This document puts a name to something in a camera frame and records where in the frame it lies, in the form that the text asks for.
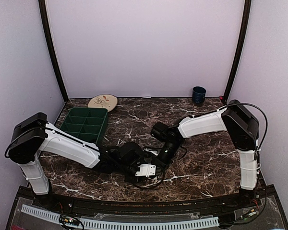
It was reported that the green plastic divider tray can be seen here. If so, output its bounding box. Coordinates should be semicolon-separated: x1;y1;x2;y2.
60;107;108;145

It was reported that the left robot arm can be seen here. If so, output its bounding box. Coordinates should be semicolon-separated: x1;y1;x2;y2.
4;112;165;209

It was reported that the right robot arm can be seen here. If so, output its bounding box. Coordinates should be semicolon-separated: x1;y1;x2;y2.
144;100;264;208

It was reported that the dark blue mug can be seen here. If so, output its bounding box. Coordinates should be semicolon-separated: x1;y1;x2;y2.
192;86;206;107

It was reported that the beige decorated plate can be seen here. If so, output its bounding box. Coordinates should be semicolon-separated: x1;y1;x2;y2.
88;94;118;112

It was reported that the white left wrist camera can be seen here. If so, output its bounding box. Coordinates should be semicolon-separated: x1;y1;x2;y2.
135;164;156;177

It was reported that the white slotted cable duct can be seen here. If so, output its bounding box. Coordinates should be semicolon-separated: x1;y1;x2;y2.
21;204;220;230

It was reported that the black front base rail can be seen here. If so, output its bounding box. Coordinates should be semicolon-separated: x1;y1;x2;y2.
36;178;264;218

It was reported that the right black frame post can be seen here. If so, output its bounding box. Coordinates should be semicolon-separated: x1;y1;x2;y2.
223;0;252;104

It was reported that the black frame post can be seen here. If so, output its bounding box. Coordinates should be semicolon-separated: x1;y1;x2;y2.
223;0;252;104
38;0;69;103

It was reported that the left black frame post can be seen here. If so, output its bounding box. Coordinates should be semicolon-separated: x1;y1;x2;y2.
38;0;69;103

